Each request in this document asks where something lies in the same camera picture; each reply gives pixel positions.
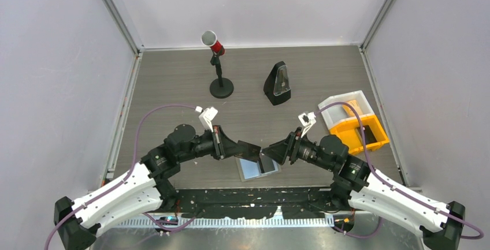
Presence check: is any orange card in white bin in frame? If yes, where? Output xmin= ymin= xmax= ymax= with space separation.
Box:
xmin=343 ymin=100 xmax=362 ymax=117

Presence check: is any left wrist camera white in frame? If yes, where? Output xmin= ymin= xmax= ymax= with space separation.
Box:
xmin=195 ymin=106 xmax=218 ymax=130

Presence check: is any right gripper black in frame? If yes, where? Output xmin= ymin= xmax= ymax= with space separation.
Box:
xmin=261 ymin=128 xmax=335 ymax=171

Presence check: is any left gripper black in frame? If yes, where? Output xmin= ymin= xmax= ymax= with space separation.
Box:
xmin=178 ymin=125 xmax=244 ymax=163

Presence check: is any yellow plastic bin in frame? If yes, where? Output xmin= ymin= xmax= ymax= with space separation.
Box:
xmin=329 ymin=115 xmax=389 ymax=155

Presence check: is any black credit card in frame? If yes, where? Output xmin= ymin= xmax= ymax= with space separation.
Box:
xmin=236 ymin=140 xmax=261 ymax=163

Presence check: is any red microphone on stand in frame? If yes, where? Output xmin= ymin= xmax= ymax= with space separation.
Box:
xmin=201 ymin=31 xmax=234 ymax=99

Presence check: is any grey card holder wallet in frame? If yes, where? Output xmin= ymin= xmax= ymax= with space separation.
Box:
xmin=236 ymin=157 xmax=281 ymax=182

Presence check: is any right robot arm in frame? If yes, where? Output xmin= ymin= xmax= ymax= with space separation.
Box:
xmin=261 ymin=128 xmax=465 ymax=249

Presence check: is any aluminium rail frame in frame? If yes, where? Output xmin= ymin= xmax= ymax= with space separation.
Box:
xmin=112 ymin=210 xmax=334 ymax=229

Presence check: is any black card in yellow bin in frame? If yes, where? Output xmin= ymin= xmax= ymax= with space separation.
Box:
xmin=357 ymin=125 xmax=378 ymax=145

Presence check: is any white plastic bin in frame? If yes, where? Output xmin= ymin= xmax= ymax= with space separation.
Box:
xmin=318 ymin=90 xmax=374 ymax=130

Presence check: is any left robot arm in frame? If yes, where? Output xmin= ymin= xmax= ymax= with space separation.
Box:
xmin=54 ymin=124 xmax=247 ymax=249

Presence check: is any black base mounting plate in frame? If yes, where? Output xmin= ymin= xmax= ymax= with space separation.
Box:
xmin=157 ymin=187 xmax=355 ymax=232

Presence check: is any black metronome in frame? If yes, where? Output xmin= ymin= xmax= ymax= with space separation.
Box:
xmin=263 ymin=61 xmax=291 ymax=106

